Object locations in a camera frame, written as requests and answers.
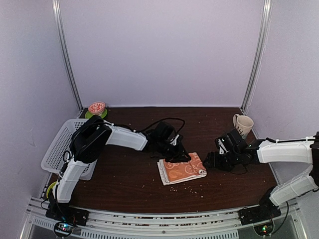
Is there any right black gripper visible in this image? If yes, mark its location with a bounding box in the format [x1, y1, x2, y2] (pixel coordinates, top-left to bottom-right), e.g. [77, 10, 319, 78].
[202, 150, 240, 172]

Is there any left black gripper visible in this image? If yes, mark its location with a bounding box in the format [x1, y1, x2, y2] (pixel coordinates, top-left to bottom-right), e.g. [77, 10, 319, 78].
[157, 139, 191, 163]

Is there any beige bunny print towel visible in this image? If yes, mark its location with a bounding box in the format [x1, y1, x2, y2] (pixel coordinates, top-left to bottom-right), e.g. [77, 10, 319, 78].
[157, 152, 207, 186]

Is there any white plastic basket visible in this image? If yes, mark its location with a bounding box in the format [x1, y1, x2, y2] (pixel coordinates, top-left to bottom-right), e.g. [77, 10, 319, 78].
[41, 119, 87, 175]

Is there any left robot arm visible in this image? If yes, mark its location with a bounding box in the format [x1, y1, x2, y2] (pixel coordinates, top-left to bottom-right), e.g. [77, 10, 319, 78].
[47, 116, 191, 221]

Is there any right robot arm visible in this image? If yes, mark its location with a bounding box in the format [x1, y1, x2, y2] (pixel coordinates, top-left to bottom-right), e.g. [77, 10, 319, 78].
[203, 129, 319, 220]

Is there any beige patterned mug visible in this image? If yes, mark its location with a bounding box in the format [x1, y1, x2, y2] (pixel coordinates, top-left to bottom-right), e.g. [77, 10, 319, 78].
[233, 114, 254, 139]

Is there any red patterned small bowl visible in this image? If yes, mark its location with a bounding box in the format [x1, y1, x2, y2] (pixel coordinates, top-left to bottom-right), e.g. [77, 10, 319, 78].
[88, 102, 106, 115]

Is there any green saucer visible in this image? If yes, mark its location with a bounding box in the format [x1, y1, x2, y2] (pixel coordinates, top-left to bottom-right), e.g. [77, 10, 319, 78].
[84, 108, 108, 119]

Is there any lime green bowl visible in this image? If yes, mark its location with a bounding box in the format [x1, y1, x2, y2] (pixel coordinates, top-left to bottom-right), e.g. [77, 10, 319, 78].
[46, 181, 57, 198]

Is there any left black cable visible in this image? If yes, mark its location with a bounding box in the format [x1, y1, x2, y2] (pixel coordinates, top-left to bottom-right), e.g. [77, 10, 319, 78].
[63, 117, 186, 165]

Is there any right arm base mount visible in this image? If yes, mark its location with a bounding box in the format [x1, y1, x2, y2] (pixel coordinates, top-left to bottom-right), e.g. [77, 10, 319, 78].
[238, 206, 281, 225]

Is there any front aluminium rail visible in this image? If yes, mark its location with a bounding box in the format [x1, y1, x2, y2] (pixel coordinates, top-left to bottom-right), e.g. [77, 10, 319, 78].
[20, 208, 308, 239]

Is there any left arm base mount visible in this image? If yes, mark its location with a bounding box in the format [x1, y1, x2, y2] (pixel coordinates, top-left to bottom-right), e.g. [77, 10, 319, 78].
[45, 208, 89, 226]

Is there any right aluminium frame post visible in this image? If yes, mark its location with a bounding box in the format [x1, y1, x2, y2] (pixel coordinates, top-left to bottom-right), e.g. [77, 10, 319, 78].
[241, 0, 272, 114]

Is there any aluminium frame post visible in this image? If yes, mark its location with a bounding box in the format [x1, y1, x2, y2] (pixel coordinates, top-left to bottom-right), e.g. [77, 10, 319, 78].
[52, 0, 84, 111]
[241, 0, 272, 114]

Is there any left aluminium frame post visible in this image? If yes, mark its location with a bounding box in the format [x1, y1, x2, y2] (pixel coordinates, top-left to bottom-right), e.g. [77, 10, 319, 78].
[52, 0, 84, 111]

